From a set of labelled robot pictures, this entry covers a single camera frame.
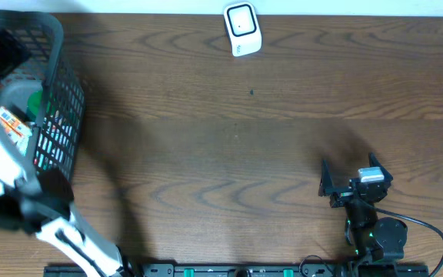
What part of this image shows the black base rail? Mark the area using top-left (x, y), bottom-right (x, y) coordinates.
top-left (44, 263), bottom-right (430, 277)

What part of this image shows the green lid white jar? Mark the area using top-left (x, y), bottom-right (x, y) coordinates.
top-left (25, 90), bottom-right (43, 122)

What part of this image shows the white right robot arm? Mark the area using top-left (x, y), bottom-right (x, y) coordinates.
top-left (318, 153), bottom-right (408, 265)

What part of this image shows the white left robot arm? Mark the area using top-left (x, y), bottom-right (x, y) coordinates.
top-left (0, 29), bottom-right (134, 276)

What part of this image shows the orange juice box pair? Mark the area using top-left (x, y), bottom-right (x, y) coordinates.
top-left (0, 106), bottom-right (32, 144)

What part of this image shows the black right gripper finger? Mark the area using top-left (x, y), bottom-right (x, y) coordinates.
top-left (318, 160), bottom-right (334, 197)
top-left (368, 152), bottom-right (393, 181)

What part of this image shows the grey plastic mesh basket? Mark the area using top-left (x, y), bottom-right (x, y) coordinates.
top-left (0, 10), bottom-right (85, 179)

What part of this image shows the white barcode scanner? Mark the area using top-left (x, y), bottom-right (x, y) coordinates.
top-left (223, 2), bottom-right (262, 57)

